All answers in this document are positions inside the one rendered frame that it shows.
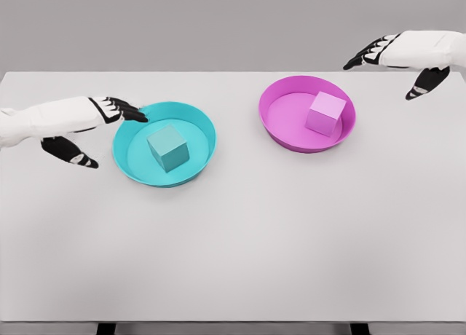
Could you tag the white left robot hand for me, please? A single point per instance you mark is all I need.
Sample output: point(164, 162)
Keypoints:
point(69, 114)

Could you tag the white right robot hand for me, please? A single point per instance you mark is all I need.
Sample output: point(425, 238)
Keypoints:
point(411, 49)

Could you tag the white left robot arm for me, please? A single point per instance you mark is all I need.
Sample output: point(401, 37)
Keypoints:
point(16, 127)

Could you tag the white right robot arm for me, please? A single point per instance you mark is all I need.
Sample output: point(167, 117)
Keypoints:
point(460, 47)

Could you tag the cyan round plate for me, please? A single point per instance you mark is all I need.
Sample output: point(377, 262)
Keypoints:
point(140, 162)

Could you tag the cyan cube block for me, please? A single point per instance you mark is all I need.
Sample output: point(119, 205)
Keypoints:
point(171, 149)

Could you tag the pink cube block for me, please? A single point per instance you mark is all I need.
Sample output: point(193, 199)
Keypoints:
point(324, 116)

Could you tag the pink round plate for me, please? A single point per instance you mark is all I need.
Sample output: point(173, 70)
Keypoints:
point(287, 113)

